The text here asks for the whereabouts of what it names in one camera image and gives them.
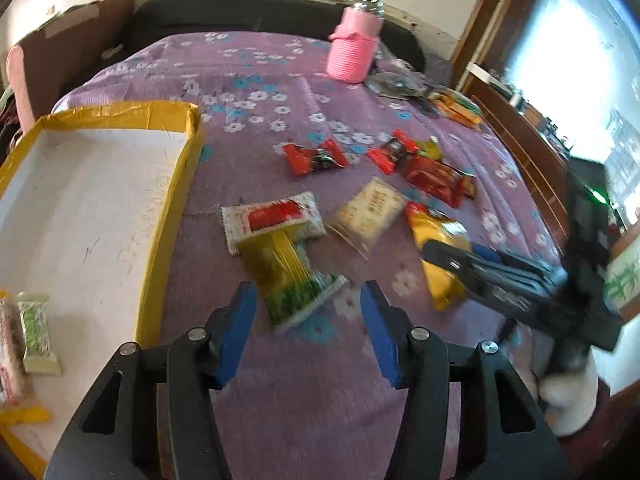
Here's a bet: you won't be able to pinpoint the yellow orange snack packet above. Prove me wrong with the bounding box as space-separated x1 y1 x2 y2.
404 201 477 312

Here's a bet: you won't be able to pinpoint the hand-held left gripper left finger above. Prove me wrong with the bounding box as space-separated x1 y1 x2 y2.
45 281 258 480

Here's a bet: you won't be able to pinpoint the red black snack packet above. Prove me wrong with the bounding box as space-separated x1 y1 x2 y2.
311 138 349 171
367 130 419 176

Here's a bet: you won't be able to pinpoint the black headboard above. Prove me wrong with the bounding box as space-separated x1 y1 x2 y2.
127 0 427 72

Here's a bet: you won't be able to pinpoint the white box on sill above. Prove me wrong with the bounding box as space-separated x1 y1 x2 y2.
465 61 507 92

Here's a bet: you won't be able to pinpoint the yellow green snack packet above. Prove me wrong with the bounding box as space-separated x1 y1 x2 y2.
235 227 348 334

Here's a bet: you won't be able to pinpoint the bottle with pink knitted sleeve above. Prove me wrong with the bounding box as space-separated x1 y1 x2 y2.
326 0 386 84

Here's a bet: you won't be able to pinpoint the green white snack packet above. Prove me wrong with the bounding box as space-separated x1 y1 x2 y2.
16 292 62 376

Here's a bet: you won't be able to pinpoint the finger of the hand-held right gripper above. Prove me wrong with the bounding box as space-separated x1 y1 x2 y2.
470 244 568 287
421 240 563 322

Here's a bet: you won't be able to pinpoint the white red snack packet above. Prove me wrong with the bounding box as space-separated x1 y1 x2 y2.
221 191 327 256

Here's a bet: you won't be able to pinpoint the beige snack packet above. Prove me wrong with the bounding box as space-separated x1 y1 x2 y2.
327 177 407 257

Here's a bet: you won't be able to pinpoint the wooden window frame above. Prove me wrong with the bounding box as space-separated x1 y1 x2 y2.
451 0 523 92

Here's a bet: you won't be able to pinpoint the yellow cardboard box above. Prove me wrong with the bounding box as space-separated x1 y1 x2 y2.
0 101 205 480

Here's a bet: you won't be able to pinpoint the person's right hand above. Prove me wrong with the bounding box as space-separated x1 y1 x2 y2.
536 345 601 437

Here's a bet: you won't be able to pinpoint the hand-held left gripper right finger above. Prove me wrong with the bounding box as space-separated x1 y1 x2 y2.
360 280 571 480

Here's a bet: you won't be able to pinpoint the small yellow snack packet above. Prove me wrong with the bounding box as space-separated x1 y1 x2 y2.
417 136 445 162

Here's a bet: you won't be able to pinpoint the orange green flat boxes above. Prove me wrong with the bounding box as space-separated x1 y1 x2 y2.
431 89 485 130

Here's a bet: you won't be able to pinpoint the pink white snack packet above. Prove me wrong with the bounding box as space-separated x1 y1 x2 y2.
0 291 32 407

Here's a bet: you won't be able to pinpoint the purple floral blanket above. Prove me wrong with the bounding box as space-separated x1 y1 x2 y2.
50 30 571 480

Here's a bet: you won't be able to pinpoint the clear plastic bag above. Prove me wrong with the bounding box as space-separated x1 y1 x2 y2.
365 42 446 101

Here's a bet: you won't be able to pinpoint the brown cardboard sheet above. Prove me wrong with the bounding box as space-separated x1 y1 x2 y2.
6 0 136 122

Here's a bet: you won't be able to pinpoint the long dark red snack packet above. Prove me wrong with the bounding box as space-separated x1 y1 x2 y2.
400 155 477 209

